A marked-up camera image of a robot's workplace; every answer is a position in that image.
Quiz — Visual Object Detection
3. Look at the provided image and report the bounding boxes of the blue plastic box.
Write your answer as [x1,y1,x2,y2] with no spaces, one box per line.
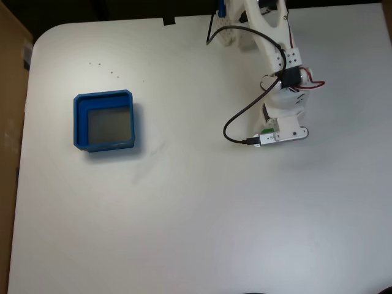
[73,89,137,154]

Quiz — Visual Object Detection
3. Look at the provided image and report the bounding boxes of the silver camera box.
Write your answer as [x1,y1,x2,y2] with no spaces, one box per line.
[252,126,310,149]

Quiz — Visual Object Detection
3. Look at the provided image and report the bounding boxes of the black camera cable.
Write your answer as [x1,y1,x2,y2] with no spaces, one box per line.
[206,13,287,146]

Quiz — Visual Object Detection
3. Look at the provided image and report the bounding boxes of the white perforated base plate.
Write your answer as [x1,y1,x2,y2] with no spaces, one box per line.
[210,11,257,51]

